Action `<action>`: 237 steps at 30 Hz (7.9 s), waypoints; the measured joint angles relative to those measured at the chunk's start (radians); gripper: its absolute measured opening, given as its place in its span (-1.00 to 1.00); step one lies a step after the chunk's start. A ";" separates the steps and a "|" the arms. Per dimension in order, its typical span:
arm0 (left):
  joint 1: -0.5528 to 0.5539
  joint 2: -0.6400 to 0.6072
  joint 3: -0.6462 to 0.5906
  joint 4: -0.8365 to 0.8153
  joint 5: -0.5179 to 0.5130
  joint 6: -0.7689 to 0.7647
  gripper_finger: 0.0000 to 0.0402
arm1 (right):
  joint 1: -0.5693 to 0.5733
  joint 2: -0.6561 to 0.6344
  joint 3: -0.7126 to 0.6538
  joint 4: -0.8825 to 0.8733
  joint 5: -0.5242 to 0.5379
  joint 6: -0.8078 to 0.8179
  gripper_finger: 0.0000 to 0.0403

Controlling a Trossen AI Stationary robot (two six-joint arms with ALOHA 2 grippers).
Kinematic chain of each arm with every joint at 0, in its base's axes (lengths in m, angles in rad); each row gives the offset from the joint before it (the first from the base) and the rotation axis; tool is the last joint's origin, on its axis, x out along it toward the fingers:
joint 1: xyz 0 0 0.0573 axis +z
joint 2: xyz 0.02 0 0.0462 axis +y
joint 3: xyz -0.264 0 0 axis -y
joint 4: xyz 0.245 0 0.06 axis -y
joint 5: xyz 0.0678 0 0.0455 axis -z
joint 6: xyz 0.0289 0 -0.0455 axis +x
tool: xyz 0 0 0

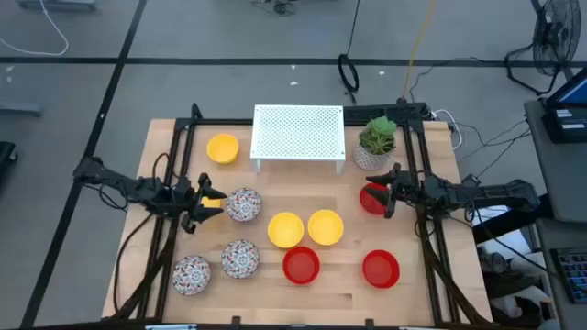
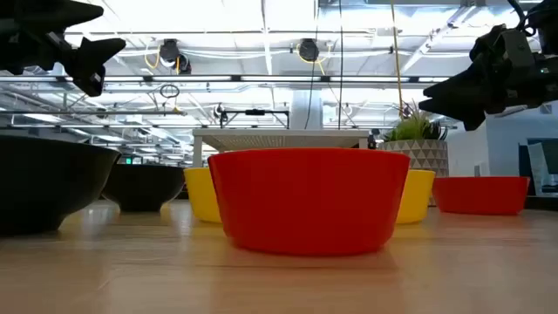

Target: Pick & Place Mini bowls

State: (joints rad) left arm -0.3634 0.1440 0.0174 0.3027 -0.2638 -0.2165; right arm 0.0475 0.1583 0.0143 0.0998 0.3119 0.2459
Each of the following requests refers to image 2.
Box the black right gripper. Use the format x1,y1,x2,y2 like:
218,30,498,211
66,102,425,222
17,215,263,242
417,24,558,132

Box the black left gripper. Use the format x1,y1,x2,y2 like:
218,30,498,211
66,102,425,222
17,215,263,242
0,0,127,99

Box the red plastic mini bowl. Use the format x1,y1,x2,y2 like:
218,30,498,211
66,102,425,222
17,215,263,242
432,175,532,216
207,147,412,257

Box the yellow plastic mini bowl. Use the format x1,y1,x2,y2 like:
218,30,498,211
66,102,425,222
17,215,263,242
394,168,437,225
182,167,224,224

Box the black floral patterned bowl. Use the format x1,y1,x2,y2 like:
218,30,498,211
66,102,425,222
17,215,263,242
0,133,122,237
101,164,187,214

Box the green succulent plant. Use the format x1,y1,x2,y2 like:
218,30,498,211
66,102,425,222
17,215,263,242
383,102,448,143

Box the grey triangle patterned plant pot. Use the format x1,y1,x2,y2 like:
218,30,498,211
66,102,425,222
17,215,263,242
378,138,450,207

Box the white perforated metal rack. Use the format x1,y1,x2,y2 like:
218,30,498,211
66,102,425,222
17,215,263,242
191,127,371,169

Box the yellow hanging cable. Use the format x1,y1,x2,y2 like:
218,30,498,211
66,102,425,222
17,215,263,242
390,0,405,121

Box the black ceiling cable reel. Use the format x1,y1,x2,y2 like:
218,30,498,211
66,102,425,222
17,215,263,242
159,38,193,75
297,38,322,63

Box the black hanging cable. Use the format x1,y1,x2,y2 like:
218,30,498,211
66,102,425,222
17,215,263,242
303,0,320,131
337,0,344,131

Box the black background metal frame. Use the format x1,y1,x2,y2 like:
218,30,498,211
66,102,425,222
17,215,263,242
219,108,291,130

